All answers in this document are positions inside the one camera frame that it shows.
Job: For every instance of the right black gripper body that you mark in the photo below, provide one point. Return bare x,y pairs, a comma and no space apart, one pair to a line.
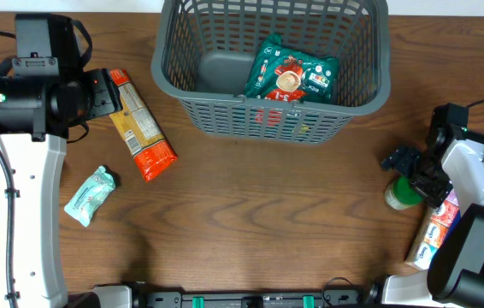
416,169

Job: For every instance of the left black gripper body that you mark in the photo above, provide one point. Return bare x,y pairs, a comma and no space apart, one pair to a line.
101,95

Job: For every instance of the green lid jar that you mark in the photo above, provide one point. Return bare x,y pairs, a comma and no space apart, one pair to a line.
400,195

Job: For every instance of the Kleenex tissue multipack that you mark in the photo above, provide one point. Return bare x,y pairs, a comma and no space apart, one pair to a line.
435,227

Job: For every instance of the green coffee mix bag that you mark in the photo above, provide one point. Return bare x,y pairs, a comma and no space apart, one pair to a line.
283,74

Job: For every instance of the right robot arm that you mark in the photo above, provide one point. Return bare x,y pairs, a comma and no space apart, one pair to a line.
452,162

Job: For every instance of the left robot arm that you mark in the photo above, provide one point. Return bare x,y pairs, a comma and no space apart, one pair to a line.
45,89

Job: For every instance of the red spaghetti packet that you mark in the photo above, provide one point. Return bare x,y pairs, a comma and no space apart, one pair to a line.
148,146

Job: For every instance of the light teal snack packet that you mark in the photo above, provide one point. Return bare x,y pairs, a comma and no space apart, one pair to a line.
90,196

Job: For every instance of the grey plastic basket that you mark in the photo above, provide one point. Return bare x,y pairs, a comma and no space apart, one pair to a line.
206,53

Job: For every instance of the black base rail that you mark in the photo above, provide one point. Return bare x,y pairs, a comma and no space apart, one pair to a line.
138,294

